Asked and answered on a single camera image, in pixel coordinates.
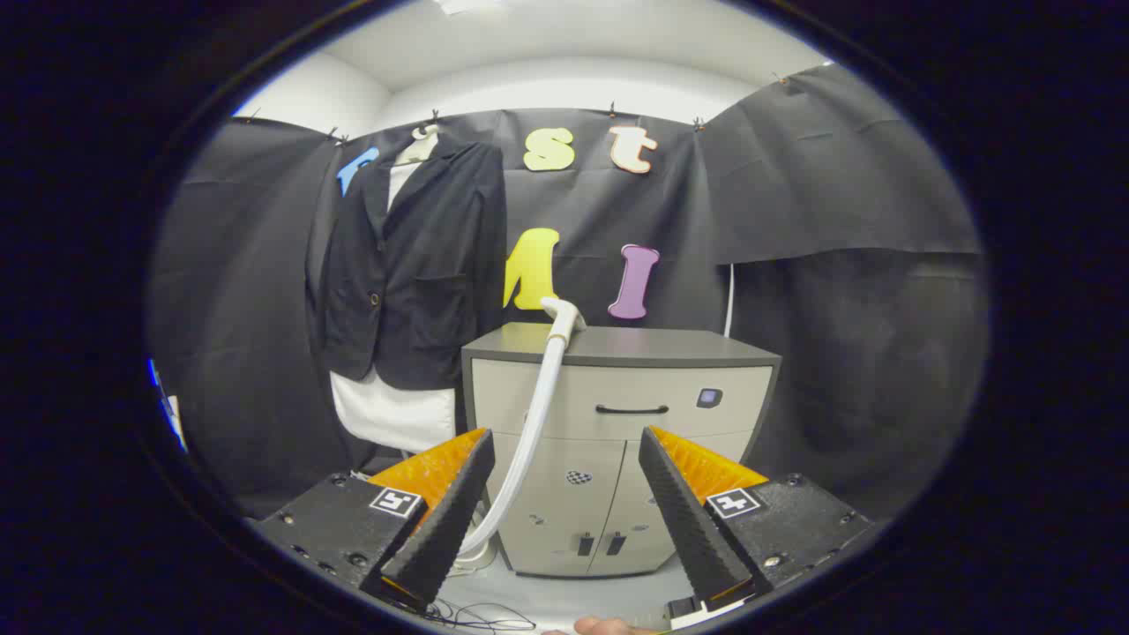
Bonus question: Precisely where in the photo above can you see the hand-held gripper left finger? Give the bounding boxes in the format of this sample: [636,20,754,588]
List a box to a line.
[256,428,497,614]

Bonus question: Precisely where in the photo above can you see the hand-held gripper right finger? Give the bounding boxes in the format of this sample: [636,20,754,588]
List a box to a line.
[639,426,874,618]

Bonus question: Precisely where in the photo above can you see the white garment steamer base with poles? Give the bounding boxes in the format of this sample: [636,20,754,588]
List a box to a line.
[445,507,502,579]

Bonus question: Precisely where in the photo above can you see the white shirt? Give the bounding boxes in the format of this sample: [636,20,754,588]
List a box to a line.
[330,157,458,453]

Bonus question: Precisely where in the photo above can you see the white garment steamer wand with hose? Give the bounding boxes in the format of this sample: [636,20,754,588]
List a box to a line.
[445,297,587,574]

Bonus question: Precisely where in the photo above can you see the black suit jacket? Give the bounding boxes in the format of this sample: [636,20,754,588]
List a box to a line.
[309,132,510,391]

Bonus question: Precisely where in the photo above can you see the grey cabinet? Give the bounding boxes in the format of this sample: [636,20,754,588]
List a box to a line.
[460,322,783,579]

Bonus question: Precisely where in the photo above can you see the black backdrop cloth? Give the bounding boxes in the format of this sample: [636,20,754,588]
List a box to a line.
[146,63,989,521]

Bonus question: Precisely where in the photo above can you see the thin black floor cables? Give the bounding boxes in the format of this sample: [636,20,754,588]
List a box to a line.
[423,598,537,632]

